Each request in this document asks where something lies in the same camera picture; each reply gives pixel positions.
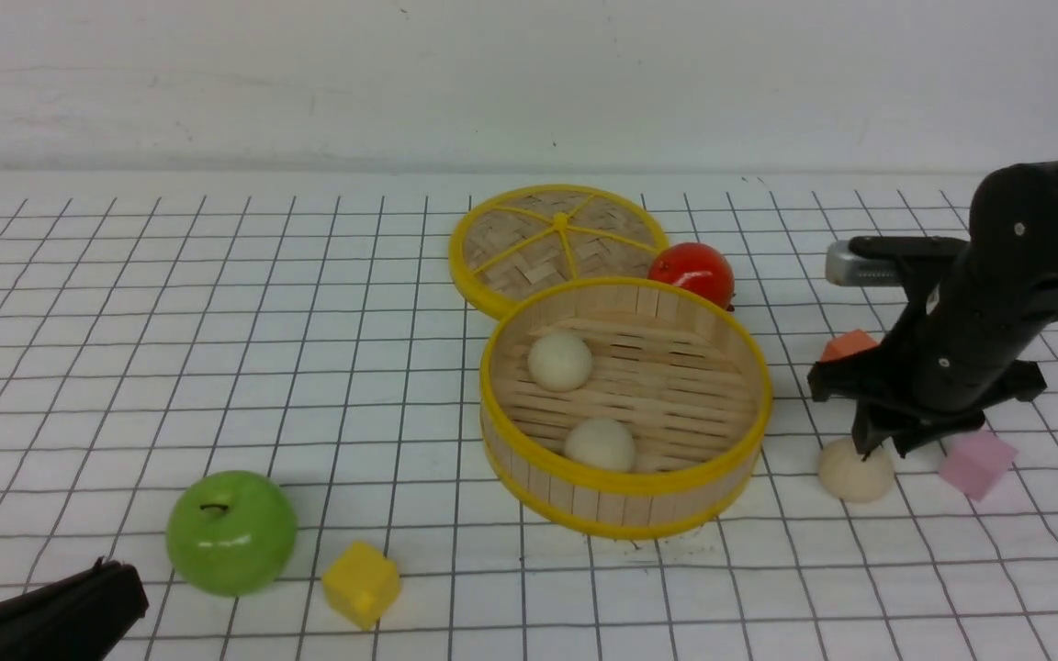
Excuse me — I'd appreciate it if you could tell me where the white bun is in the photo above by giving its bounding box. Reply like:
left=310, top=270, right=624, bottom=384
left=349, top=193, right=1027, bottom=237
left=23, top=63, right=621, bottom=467
left=562, top=418, right=636, bottom=473
left=526, top=330, right=592, bottom=392
left=817, top=438, right=895, bottom=504

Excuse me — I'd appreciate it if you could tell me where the green apple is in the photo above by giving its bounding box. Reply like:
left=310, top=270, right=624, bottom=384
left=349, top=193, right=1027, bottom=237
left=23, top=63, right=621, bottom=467
left=164, top=470, right=298, bottom=596

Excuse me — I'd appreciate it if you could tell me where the orange cube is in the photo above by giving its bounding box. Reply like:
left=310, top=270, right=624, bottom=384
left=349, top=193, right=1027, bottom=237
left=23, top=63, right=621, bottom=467
left=818, top=328, right=879, bottom=363

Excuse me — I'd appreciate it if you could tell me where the pink cube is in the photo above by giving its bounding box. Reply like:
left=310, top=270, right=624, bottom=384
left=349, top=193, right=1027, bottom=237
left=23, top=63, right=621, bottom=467
left=938, top=432, right=1019, bottom=502

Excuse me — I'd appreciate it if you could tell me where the bamboo steamer lid yellow rim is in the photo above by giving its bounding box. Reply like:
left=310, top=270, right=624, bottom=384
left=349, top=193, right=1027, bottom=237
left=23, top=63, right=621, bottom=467
left=446, top=184, right=670, bottom=319

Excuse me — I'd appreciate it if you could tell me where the red tomato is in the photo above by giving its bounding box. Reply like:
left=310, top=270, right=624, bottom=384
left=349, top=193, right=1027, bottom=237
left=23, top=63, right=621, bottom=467
left=647, top=242, right=736, bottom=312

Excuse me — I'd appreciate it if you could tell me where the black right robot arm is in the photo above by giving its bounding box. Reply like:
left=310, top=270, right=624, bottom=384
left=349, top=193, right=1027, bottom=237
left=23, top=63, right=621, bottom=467
left=807, top=162, right=1058, bottom=457

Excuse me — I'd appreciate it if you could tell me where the yellow cube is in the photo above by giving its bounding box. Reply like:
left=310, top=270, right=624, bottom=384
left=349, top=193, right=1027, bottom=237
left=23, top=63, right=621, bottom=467
left=321, top=540, right=402, bottom=631

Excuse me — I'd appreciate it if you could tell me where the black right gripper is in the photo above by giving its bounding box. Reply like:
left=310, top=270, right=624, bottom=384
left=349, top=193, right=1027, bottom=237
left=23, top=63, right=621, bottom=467
left=807, top=267, right=1047, bottom=457

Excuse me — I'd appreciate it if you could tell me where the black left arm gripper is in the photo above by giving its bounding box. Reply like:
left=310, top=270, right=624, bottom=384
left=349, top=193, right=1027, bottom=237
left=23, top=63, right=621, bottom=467
left=0, top=557, right=150, bottom=660

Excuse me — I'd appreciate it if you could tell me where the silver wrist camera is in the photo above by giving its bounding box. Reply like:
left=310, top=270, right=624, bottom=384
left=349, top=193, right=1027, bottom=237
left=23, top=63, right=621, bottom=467
left=826, top=237, right=967, bottom=287

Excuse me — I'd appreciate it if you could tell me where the bamboo steamer tray yellow rim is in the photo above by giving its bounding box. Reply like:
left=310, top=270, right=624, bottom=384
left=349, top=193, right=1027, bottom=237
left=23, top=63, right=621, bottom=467
left=478, top=277, right=773, bottom=540

